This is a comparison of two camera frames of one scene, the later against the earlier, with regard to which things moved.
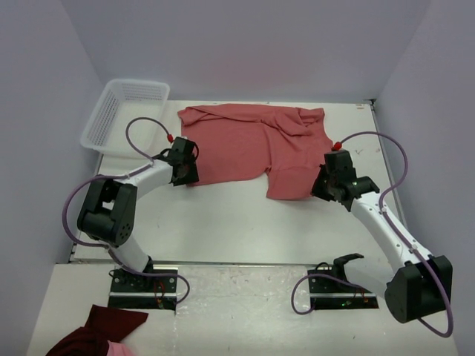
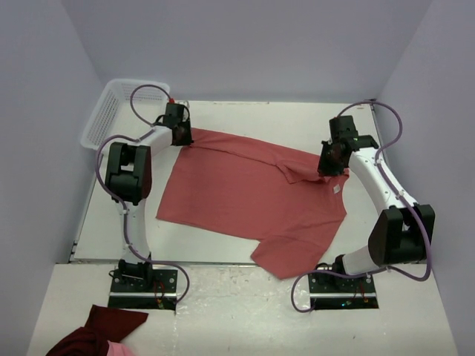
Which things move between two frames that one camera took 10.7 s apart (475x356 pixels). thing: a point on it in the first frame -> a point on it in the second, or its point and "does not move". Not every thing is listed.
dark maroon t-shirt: x=104 y=324 does not move
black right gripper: x=317 y=190 -> x=324 y=167
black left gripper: x=191 y=177 -> x=187 y=141
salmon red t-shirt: x=236 y=141 -> x=273 y=195
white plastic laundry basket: x=122 y=101 does not move
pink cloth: x=116 y=348 does not move
